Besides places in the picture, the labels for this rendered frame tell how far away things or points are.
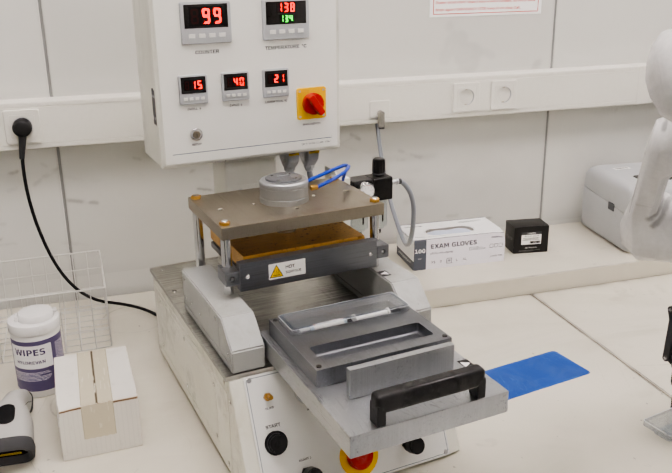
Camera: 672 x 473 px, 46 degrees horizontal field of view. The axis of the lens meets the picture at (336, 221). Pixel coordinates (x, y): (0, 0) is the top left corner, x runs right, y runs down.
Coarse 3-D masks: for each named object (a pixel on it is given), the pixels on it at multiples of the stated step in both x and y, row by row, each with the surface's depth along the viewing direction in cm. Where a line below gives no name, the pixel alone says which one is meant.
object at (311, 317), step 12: (360, 300) 115; (372, 300) 115; (384, 300) 115; (396, 300) 115; (300, 312) 112; (312, 312) 112; (324, 312) 112; (336, 312) 111; (348, 312) 111; (360, 312) 111; (372, 312) 111; (288, 324) 108; (300, 324) 108; (312, 324) 108
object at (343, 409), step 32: (416, 352) 99; (448, 352) 101; (288, 384) 105; (352, 384) 95; (384, 384) 97; (320, 416) 96; (352, 416) 92; (416, 416) 92; (448, 416) 94; (480, 416) 96; (352, 448) 89; (384, 448) 91
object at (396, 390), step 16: (464, 368) 95; (480, 368) 95; (400, 384) 91; (416, 384) 91; (432, 384) 92; (448, 384) 93; (464, 384) 94; (480, 384) 95; (384, 400) 89; (400, 400) 90; (416, 400) 91; (384, 416) 90
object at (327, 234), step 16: (336, 224) 131; (240, 240) 124; (256, 240) 124; (272, 240) 124; (288, 240) 124; (304, 240) 124; (320, 240) 124; (336, 240) 124; (352, 240) 125; (240, 256) 119; (256, 256) 119
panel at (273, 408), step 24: (264, 384) 111; (264, 408) 111; (288, 408) 112; (264, 432) 110; (288, 432) 112; (312, 432) 113; (264, 456) 110; (288, 456) 111; (312, 456) 112; (336, 456) 114; (384, 456) 117; (408, 456) 118; (432, 456) 120
